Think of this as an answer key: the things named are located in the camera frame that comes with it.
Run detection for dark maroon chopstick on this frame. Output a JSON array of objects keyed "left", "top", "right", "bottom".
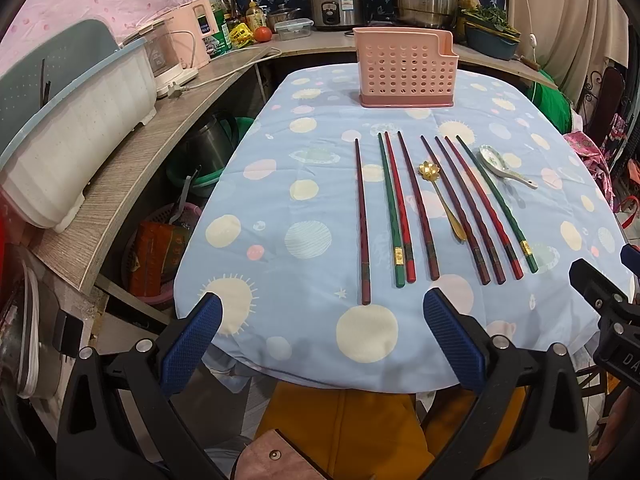
[
  {"left": 435, "top": 136, "right": 506, "bottom": 285},
  {"left": 397, "top": 131, "right": 440, "bottom": 281},
  {"left": 420, "top": 136, "right": 490, "bottom": 285}
]

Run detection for dark red chopstick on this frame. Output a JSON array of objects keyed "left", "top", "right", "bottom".
[{"left": 355, "top": 139, "right": 371, "bottom": 306}]

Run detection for green chopstick gold band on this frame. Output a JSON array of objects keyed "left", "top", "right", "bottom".
[{"left": 378, "top": 132, "right": 406, "bottom": 288}]

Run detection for orange trousers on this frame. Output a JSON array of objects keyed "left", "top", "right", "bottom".
[{"left": 252, "top": 379, "right": 527, "bottom": 480}]

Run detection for green plastic basin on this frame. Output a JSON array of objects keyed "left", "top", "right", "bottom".
[{"left": 166, "top": 116, "right": 254, "bottom": 198}]

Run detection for blue planet pattern tablecloth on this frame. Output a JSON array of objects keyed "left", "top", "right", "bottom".
[{"left": 175, "top": 64, "right": 636, "bottom": 393}]

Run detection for gold flower spoon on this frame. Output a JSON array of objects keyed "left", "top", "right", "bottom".
[{"left": 419, "top": 162, "right": 466, "bottom": 243}]

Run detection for beige hanging curtain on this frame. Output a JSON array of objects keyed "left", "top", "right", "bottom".
[{"left": 506, "top": 0, "right": 629, "bottom": 102}]

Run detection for white dish drainer box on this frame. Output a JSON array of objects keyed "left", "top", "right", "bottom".
[{"left": 1, "top": 20, "right": 156, "bottom": 232}]

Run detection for blue basin with greens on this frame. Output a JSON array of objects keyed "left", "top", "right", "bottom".
[{"left": 461, "top": 6, "right": 521, "bottom": 61}]

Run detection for white blender jug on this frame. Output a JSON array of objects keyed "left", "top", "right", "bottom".
[{"left": 120, "top": 20, "right": 198, "bottom": 99}]

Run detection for green tin can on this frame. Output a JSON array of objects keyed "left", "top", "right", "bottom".
[{"left": 203, "top": 10, "right": 232, "bottom": 58}]

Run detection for pink perforated utensil basket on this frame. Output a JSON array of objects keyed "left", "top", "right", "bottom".
[{"left": 354, "top": 26, "right": 459, "bottom": 108}]

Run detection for yellow snack packet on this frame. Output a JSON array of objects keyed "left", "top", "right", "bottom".
[{"left": 230, "top": 22, "right": 255, "bottom": 49}]

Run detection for red tomato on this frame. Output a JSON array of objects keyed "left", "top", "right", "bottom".
[{"left": 253, "top": 26, "right": 272, "bottom": 44}]

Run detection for pink electric kettle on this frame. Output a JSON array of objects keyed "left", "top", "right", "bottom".
[{"left": 158, "top": 0, "right": 219, "bottom": 68}]

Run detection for yellow oil bottle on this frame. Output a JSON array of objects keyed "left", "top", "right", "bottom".
[{"left": 245, "top": 0, "right": 267, "bottom": 32}]

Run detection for clear food container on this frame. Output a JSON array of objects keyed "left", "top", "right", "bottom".
[{"left": 274, "top": 18, "right": 314, "bottom": 41}]

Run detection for small steel lidded pot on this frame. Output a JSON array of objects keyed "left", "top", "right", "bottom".
[{"left": 267, "top": 3, "right": 302, "bottom": 32}]

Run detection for steel rice cooker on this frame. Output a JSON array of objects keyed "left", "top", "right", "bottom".
[{"left": 308, "top": 0, "right": 366, "bottom": 30}]

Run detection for white power cable plug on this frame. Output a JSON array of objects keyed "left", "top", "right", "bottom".
[{"left": 167, "top": 46, "right": 284, "bottom": 100}]

